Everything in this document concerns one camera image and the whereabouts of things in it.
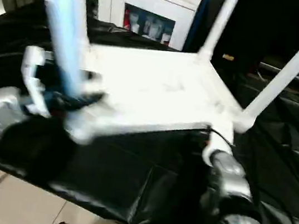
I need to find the white plastic table top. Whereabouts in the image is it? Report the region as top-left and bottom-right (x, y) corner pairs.
(62, 35), (263, 171)

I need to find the white plastic table leg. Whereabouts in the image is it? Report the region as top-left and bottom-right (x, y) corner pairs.
(233, 0), (299, 144)
(28, 0), (101, 125)
(198, 0), (242, 64)

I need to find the black mat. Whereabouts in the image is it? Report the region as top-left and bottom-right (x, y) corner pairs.
(0, 0), (299, 224)

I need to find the dark blue fabric panel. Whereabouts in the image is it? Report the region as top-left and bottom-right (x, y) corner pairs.
(182, 0), (212, 56)

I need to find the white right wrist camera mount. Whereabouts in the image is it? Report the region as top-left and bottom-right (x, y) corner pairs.
(200, 124), (236, 169)

